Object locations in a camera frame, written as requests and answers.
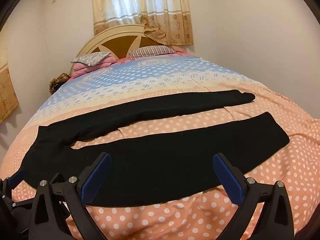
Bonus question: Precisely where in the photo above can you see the pink pillow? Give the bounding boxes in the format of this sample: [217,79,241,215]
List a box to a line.
[71,55,130,79]

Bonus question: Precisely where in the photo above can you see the cream wooden headboard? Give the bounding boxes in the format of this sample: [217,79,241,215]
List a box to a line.
[69,24,184,78]

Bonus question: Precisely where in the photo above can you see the black pants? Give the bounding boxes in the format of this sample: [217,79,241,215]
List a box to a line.
[22,89,290,208]

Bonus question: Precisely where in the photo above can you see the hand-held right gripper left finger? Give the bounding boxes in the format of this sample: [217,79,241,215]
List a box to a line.
[32,152,112,240]

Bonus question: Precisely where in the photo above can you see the polka dot blanket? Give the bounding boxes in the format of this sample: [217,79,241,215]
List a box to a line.
[0,52,320,240]

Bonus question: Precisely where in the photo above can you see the grey patterned pillow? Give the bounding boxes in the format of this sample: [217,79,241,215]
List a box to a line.
[71,51,112,67]

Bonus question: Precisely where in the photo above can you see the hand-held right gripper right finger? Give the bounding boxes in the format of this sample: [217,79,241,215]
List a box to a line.
[212,152,294,240]

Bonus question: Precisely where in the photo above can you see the striped pillow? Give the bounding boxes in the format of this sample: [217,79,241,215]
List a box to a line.
[128,45,177,60]

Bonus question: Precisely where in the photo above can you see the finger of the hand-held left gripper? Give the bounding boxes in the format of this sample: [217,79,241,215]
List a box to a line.
[5,168,25,188]

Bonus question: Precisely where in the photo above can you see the beige floral window curtain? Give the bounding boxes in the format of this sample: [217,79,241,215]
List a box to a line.
[90,0,194,46]

